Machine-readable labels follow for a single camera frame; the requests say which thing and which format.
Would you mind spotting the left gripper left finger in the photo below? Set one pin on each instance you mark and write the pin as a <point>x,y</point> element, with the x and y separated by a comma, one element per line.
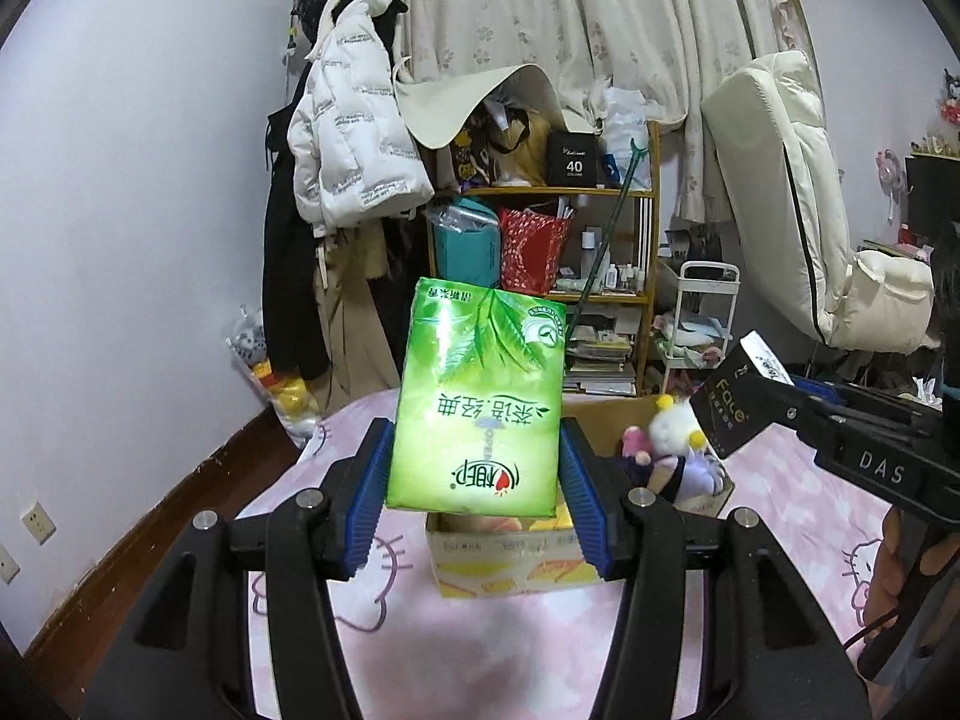
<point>183,650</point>

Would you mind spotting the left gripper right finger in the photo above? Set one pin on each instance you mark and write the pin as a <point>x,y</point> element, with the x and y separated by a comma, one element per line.
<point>768,650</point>

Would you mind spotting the pink purple plush doll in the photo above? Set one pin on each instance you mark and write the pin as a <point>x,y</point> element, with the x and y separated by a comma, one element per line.
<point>677,478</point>

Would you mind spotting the white fluffy duck plush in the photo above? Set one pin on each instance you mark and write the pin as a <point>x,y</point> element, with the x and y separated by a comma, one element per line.
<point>674,430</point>

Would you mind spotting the green tissue pack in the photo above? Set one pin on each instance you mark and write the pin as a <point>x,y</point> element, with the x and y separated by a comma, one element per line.
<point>479,407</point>

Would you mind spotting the small black white box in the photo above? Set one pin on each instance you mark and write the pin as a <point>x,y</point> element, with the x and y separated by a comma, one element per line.
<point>746,393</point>

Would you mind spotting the person's right hand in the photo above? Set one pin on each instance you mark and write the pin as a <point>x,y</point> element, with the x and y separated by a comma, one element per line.
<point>887,579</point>

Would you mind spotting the white rolling cart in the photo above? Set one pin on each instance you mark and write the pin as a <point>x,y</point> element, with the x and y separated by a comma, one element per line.
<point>697,302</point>

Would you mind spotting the bag of plush toys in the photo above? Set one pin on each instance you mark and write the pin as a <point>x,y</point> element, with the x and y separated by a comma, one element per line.
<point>287,394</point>

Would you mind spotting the cardboard box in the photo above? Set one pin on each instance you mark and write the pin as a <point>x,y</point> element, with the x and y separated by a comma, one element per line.
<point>486,557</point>

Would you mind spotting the black hanging coat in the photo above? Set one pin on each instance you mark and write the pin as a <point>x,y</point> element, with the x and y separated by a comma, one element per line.
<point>291,322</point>

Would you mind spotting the wooden bookshelf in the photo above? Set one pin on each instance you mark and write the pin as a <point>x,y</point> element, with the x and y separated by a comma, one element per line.
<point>612,343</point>

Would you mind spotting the cream massage chair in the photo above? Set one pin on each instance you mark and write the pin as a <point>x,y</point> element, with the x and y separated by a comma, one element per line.
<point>782,181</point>

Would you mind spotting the green broom stick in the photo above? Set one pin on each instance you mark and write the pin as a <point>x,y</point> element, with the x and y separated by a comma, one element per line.
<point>636,153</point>

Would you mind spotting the red gift bag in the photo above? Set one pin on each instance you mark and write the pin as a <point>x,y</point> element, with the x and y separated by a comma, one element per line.
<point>531,245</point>

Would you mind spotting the black box number 40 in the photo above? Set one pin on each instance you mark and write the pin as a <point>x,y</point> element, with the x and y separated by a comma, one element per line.
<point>573,160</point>

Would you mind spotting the teal storage bag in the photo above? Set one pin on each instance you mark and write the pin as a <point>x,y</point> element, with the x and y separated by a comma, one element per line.
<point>467,240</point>

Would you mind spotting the floral curtain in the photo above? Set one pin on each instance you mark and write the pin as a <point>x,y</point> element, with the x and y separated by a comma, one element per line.
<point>673,52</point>

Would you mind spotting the white puffer jacket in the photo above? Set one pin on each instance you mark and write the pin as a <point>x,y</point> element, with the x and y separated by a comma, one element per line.
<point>355,160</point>

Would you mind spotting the wall socket lower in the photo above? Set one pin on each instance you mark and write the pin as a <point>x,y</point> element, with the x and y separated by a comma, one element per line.
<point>9,568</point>

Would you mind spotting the wall socket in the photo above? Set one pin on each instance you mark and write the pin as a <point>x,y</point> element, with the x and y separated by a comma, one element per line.
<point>9,568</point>
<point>39,523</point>

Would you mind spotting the wall socket upper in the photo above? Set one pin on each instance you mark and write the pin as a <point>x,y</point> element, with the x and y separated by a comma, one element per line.
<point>39,523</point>

